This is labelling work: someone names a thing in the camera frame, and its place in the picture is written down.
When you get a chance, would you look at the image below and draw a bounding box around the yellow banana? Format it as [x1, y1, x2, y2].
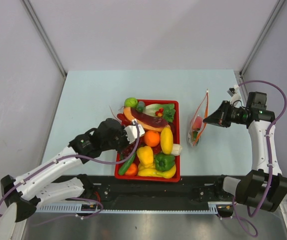
[137, 165, 177, 179]

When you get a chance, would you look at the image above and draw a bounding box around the light blue cable duct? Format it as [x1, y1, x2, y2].
[29, 201, 219, 214]

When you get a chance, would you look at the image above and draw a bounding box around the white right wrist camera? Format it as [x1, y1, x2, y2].
[227, 84, 242, 105]

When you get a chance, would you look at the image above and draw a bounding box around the green leafy herb sprig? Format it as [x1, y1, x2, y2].
[162, 103, 176, 123]

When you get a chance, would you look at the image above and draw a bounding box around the clear zip bag orange zipper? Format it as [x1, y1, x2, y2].
[187, 89, 209, 147]

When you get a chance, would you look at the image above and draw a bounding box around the yellow bell pepper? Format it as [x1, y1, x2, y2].
[136, 146, 155, 170]

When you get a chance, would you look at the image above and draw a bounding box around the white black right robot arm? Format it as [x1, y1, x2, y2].
[203, 92, 287, 212]

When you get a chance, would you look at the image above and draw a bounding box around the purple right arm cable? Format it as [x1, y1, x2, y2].
[231, 79, 287, 238]

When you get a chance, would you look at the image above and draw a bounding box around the dark green cucumber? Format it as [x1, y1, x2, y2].
[118, 153, 136, 176]

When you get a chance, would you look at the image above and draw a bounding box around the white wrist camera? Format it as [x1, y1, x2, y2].
[227, 84, 242, 105]
[124, 119, 145, 144]

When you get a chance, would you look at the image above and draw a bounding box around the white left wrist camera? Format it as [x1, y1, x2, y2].
[124, 119, 145, 144]

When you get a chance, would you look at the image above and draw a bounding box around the white daikon radish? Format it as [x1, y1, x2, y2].
[170, 143, 183, 156]

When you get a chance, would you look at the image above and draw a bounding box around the pink peach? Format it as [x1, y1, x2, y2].
[192, 115, 203, 131]

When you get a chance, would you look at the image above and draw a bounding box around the orange fruit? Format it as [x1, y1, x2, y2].
[143, 130, 160, 148]

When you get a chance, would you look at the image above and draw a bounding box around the dark red grape bunch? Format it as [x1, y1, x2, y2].
[120, 142, 136, 159]

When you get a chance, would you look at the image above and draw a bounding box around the red yellow cherry pair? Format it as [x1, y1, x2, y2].
[155, 107, 164, 118]

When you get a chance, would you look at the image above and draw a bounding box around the green lime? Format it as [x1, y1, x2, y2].
[124, 97, 139, 108]

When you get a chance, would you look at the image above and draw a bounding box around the green bell pepper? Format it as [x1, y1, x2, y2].
[154, 153, 176, 172]

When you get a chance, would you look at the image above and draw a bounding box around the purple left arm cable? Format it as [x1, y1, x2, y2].
[0, 121, 141, 221]

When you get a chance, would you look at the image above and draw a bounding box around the green white lettuce head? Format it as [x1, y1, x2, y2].
[143, 103, 164, 117]

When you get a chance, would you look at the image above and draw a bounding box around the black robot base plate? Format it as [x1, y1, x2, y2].
[33, 174, 239, 218]

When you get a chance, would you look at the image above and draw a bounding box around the red plastic lobster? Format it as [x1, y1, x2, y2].
[109, 106, 134, 127]

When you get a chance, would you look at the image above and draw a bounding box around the red plastic food tray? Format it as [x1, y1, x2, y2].
[114, 99, 181, 183]

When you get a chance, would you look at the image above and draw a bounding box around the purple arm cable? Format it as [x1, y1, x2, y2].
[0, 121, 141, 221]
[231, 79, 287, 238]

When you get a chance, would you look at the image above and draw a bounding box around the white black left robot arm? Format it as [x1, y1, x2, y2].
[0, 118, 145, 223]

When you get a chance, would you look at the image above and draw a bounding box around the small orange tangerine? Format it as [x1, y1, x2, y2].
[125, 163, 138, 176]

